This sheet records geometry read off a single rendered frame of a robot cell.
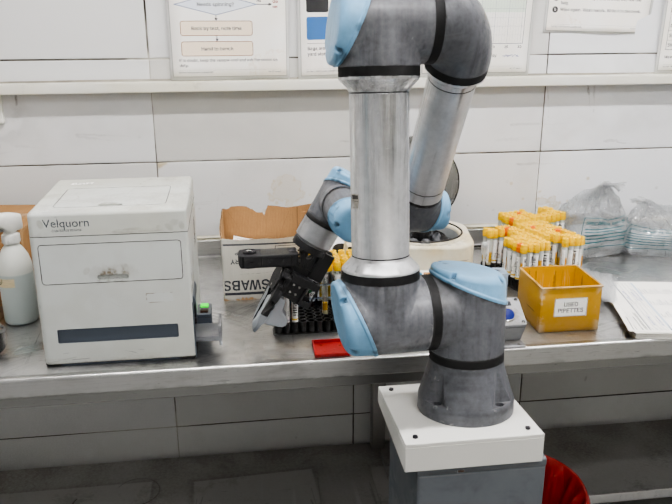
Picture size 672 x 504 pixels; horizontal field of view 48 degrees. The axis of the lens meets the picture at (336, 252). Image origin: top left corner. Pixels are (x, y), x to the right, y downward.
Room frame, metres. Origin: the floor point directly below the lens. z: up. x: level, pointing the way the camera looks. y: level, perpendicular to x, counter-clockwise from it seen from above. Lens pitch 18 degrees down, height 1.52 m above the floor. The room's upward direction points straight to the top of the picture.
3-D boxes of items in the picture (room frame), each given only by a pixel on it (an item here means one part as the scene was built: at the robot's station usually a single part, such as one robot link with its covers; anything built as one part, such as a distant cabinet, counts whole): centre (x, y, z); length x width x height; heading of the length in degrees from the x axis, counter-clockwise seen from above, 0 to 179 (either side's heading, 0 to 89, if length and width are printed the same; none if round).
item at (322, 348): (1.36, 0.01, 0.88); 0.07 x 0.07 x 0.01; 8
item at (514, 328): (1.42, -0.33, 0.92); 0.13 x 0.07 x 0.08; 8
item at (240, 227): (1.77, 0.16, 0.95); 0.29 x 0.25 x 0.15; 8
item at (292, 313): (1.48, 0.05, 0.93); 0.17 x 0.09 x 0.11; 97
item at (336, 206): (1.30, -0.04, 1.16); 0.11 x 0.11 x 0.08; 12
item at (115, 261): (1.44, 0.41, 1.03); 0.31 x 0.27 x 0.30; 98
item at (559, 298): (1.51, -0.47, 0.93); 0.13 x 0.13 x 0.10; 7
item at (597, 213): (2.01, -0.70, 0.97); 0.26 x 0.17 x 0.19; 112
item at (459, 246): (1.76, -0.21, 0.94); 0.30 x 0.24 x 0.12; 179
